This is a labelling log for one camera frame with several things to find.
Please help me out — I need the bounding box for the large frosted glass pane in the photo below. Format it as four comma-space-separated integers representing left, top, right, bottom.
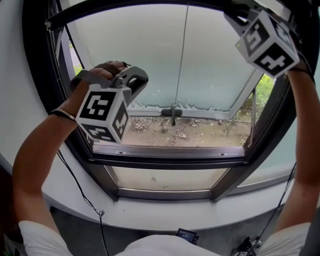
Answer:
237, 114, 301, 188

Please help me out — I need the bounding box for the black window frame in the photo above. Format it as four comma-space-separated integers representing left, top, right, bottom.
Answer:
22, 0, 320, 203

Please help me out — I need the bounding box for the person's right forearm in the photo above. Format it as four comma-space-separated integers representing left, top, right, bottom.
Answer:
273, 65, 318, 233

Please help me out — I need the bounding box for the person's left hand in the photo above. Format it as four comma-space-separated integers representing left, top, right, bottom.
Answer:
58, 60, 128, 117

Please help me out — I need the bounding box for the thin grey pull cord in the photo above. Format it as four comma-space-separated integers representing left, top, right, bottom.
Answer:
172, 2, 190, 111

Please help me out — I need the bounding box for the clear low window pane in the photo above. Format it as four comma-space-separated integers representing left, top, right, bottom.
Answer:
109, 166, 230, 192

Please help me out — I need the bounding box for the black window handle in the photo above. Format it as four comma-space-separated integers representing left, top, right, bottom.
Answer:
161, 106, 183, 126

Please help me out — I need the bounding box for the small black screen device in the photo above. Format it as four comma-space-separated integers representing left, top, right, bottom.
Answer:
176, 227, 200, 245

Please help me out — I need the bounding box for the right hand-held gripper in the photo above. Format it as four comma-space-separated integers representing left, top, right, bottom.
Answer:
223, 0, 301, 79

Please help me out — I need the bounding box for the pile of cables and devices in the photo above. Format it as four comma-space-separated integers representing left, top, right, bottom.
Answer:
231, 236, 263, 256

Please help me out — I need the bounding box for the black wrist band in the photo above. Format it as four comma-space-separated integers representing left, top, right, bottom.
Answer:
48, 108, 78, 123
283, 65, 316, 81

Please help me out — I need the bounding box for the thin black cable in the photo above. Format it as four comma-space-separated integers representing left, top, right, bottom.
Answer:
257, 162, 298, 241
56, 149, 111, 256

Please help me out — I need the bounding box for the person's left forearm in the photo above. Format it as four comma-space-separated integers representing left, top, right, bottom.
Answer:
11, 109, 79, 234

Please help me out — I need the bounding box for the frosted awning window sash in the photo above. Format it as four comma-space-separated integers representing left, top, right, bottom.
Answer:
65, 4, 266, 120

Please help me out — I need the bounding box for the person in white shirt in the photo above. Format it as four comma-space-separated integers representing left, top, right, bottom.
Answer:
18, 219, 312, 256

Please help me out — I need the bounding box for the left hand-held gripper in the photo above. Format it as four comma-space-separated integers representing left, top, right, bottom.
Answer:
69, 65, 150, 146

